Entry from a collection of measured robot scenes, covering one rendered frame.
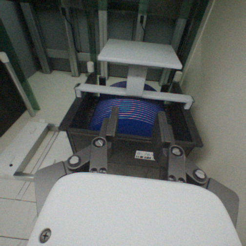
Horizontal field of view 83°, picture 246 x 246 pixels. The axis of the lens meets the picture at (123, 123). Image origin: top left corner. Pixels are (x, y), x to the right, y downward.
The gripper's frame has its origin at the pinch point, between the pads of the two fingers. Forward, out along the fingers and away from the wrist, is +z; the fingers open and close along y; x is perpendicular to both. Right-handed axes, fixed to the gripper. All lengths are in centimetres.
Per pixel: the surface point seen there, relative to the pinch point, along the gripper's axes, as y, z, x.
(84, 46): -29, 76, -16
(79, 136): -8.5, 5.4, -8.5
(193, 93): 15.5, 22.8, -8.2
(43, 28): -50, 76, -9
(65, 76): -40, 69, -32
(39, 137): -29.8, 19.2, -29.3
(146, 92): 2.6, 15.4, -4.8
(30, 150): -29.9, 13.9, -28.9
